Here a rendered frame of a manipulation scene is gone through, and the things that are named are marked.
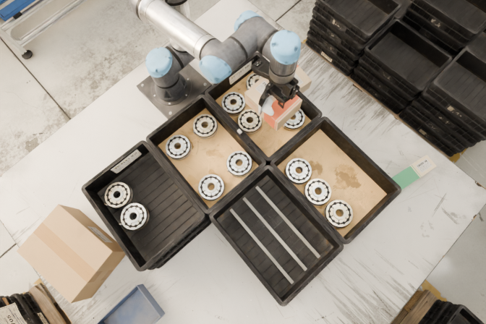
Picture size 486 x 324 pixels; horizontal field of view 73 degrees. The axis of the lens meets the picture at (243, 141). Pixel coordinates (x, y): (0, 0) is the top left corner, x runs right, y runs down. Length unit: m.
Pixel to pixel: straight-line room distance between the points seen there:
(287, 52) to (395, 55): 1.49
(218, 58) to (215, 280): 0.93
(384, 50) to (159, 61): 1.40
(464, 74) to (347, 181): 1.10
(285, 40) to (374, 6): 1.49
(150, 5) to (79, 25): 2.06
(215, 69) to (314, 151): 0.69
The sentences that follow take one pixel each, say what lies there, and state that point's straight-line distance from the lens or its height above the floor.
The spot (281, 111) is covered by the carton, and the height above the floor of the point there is 1.12.
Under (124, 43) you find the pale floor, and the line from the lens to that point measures 2.83.
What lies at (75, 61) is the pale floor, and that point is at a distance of 2.90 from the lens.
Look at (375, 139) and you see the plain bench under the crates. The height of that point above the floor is 0.70.
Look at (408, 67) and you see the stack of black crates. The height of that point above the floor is 0.38.
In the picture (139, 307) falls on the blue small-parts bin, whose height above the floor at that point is 0.70.
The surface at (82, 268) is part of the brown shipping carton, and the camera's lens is 1.43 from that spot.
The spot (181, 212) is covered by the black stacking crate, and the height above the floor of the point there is 0.83.
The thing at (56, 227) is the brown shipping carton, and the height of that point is 0.86.
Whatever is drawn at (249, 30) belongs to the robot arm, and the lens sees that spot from 0.88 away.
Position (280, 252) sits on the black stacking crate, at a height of 0.83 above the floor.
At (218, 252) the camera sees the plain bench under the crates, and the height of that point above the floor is 0.70.
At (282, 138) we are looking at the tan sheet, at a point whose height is 0.83.
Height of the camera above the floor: 2.13
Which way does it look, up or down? 71 degrees down
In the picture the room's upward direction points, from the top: 7 degrees counter-clockwise
